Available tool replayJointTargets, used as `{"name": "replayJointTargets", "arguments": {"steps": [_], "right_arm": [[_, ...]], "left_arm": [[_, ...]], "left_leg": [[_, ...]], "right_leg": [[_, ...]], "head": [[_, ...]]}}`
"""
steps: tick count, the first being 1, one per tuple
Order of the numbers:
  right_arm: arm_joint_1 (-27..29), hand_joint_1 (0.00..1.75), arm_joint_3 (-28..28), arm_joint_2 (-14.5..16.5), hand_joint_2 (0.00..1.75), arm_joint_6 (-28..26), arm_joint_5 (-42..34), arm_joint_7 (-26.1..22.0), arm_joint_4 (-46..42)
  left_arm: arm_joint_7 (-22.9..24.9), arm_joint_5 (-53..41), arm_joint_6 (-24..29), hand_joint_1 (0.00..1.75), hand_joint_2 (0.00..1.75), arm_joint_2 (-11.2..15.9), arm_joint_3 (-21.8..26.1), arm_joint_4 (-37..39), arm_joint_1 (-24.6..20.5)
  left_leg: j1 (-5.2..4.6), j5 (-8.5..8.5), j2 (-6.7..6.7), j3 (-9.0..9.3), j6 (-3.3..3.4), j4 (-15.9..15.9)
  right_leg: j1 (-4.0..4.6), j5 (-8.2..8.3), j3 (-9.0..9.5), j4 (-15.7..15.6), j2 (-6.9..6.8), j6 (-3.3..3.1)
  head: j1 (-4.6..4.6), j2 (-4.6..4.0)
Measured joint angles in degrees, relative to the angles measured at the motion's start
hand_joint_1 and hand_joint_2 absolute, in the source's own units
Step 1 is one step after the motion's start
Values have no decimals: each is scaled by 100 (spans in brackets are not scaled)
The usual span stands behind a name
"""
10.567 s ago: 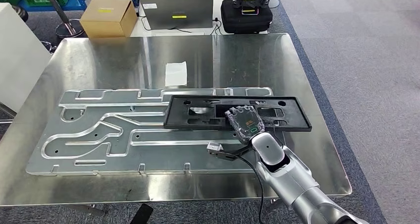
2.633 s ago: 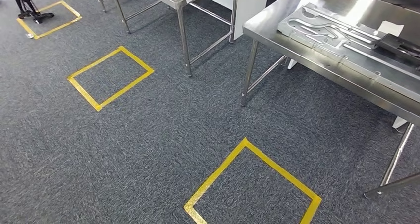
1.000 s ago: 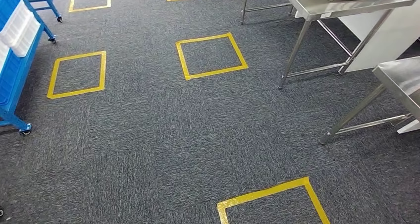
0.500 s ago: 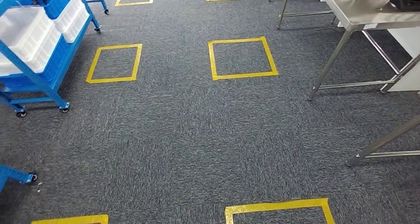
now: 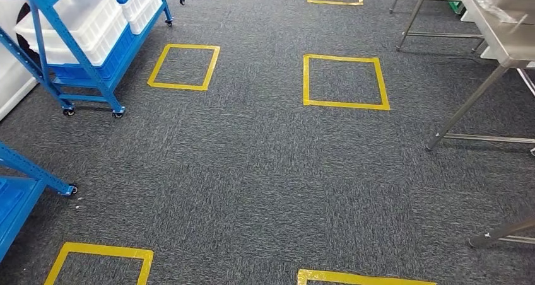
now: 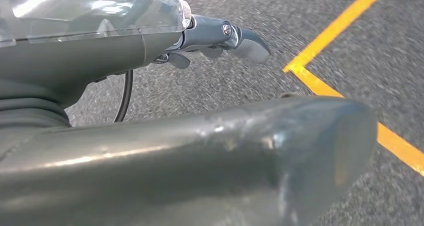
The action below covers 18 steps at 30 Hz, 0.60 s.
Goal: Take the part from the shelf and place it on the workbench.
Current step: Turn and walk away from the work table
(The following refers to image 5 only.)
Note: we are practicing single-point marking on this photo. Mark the white plastic bin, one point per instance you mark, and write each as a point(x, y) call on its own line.
point(144, 9)
point(83, 20)

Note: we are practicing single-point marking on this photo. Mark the stainless steel table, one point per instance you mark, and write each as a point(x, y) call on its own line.
point(439, 35)
point(501, 45)

